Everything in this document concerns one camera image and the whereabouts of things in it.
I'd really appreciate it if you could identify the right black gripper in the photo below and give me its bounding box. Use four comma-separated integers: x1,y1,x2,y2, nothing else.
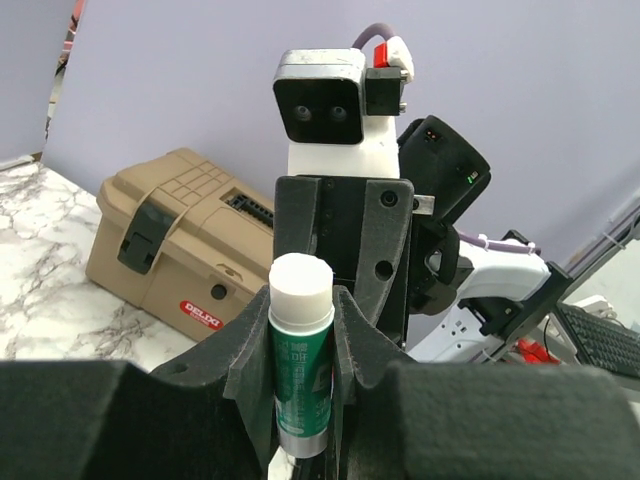
273,175,414,346

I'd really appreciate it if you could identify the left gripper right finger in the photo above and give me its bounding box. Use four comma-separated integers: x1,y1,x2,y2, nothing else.
333,286,415,400

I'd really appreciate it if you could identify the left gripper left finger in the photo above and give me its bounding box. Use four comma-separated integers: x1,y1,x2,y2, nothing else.
151,287,275,473

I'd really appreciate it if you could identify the green white glue stick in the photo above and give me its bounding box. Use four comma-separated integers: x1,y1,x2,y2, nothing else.
268,253,335,459

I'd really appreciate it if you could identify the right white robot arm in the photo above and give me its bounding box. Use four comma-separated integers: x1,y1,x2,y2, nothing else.
398,115,571,363

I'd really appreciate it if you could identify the tan plastic tool case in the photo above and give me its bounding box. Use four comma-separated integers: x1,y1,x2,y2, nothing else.
86,148,274,341

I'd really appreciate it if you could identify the black computer keyboard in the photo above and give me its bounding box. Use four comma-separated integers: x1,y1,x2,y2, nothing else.
553,303,639,380

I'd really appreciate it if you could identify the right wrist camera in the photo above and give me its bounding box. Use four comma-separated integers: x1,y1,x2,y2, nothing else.
273,36,415,179

